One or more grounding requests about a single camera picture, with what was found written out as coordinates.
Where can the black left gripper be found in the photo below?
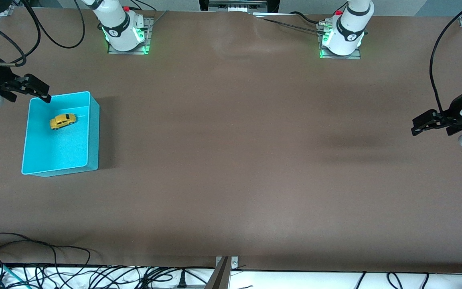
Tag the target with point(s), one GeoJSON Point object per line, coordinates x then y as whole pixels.
{"type": "Point", "coordinates": [454, 111]}

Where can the yellow beetle toy car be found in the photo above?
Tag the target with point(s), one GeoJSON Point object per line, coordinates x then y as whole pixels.
{"type": "Point", "coordinates": [62, 121]}

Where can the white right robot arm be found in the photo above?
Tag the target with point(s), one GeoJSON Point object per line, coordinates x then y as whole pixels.
{"type": "Point", "coordinates": [120, 28]}

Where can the turquoise plastic bin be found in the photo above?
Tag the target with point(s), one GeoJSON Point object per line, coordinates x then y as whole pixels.
{"type": "Point", "coordinates": [62, 152]}

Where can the grey power strip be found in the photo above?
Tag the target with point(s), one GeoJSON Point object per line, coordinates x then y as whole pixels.
{"type": "Point", "coordinates": [237, 5]}

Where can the black power plug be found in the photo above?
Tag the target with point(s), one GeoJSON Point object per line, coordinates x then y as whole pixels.
{"type": "Point", "coordinates": [182, 279]}

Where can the grey metal mast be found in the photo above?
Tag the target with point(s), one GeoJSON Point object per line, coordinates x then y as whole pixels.
{"type": "Point", "coordinates": [219, 277]}

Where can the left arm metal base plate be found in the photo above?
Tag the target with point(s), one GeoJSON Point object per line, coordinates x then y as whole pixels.
{"type": "Point", "coordinates": [354, 55]}

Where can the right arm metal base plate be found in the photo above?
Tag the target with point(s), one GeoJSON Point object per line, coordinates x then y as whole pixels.
{"type": "Point", "coordinates": [149, 28]}

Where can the small metal table bracket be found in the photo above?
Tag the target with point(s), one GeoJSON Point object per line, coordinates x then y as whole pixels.
{"type": "Point", "coordinates": [234, 263]}

